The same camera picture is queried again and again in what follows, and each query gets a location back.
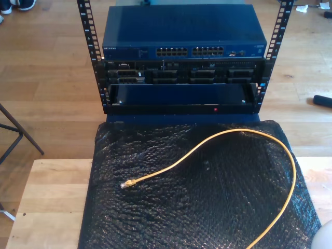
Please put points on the black panel with red light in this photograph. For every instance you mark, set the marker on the black panel with red light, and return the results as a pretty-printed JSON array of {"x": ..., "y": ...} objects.
[{"x": 168, "y": 109}]

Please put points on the blue rack shelf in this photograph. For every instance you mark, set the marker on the blue rack shelf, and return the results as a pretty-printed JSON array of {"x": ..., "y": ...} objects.
[{"x": 181, "y": 93}]

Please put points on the black Dell server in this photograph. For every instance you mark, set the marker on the black Dell server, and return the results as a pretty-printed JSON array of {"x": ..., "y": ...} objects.
[{"x": 181, "y": 75}]

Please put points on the black bubble wrap mat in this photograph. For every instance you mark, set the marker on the black bubble wrap mat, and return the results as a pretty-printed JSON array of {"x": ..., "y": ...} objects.
[{"x": 181, "y": 207}]

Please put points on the black foam cylinder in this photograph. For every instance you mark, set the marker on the black foam cylinder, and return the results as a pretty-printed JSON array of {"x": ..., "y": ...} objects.
[{"x": 323, "y": 101}]

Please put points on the white crumpled paper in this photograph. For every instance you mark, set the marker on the white crumpled paper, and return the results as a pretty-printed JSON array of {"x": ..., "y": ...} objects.
[
  {"x": 324, "y": 5},
  {"x": 302, "y": 8}
]

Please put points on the white metal foot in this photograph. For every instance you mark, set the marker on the white metal foot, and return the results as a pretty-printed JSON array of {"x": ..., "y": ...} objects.
[{"x": 7, "y": 214}]

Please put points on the dark blue shoe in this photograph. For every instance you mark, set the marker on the dark blue shoe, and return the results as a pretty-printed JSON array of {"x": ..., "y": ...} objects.
[{"x": 27, "y": 5}]

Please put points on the small black object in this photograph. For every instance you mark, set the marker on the small black object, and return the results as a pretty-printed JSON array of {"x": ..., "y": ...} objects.
[{"x": 328, "y": 14}]

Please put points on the pale shoe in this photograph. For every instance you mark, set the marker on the pale shoe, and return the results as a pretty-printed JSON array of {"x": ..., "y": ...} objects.
[{"x": 1, "y": 18}]

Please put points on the blue base plate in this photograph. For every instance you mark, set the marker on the blue base plate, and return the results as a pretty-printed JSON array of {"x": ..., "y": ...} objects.
[{"x": 181, "y": 118}]

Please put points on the blue Netgear network switch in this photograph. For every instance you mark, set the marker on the blue Netgear network switch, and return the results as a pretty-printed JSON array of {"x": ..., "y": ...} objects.
[{"x": 181, "y": 26}]

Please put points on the black rack frame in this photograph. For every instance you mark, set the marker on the black rack frame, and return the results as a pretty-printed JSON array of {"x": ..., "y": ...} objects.
[{"x": 89, "y": 39}]

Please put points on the black stool frame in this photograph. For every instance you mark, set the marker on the black stool frame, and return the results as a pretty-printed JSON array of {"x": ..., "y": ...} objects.
[{"x": 21, "y": 131}]

